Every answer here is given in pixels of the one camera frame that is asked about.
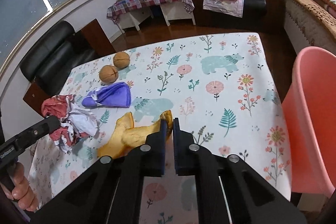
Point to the walnut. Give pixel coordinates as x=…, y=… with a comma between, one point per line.
x=121, y=59
x=108, y=73

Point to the red and white wrapper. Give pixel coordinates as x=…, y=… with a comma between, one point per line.
x=71, y=119

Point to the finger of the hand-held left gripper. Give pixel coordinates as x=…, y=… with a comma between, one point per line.
x=44, y=127

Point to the pink plastic bucket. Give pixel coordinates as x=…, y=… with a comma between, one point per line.
x=312, y=121

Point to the person's left hand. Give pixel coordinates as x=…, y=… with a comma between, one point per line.
x=23, y=190

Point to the brown patterned bed blanket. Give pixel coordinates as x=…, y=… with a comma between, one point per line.
x=309, y=16

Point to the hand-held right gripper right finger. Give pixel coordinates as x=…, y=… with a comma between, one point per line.
x=176, y=142

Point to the white side table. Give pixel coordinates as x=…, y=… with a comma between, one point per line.
x=136, y=16
x=176, y=11

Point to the white printed cloth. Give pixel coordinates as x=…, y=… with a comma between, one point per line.
x=225, y=7

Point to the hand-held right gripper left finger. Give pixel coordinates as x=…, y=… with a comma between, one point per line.
x=162, y=140

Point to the purple cloth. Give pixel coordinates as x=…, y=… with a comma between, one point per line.
x=113, y=95

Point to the floral tablecloth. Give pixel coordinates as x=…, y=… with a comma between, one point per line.
x=199, y=87

